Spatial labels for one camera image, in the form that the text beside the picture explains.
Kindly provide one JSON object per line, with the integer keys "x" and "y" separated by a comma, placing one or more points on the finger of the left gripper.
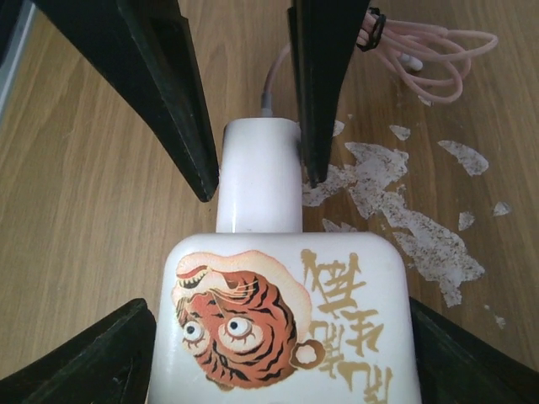
{"x": 323, "y": 35}
{"x": 145, "y": 51}

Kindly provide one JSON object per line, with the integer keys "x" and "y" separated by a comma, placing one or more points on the white usb charger plug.
{"x": 260, "y": 187}

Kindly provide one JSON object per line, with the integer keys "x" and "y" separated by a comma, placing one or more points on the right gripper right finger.
{"x": 454, "y": 366}

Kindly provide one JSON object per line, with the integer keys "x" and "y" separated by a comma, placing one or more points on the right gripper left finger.
{"x": 109, "y": 362}

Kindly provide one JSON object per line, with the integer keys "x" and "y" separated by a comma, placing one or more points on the white cube socket tiger sticker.
{"x": 284, "y": 318}

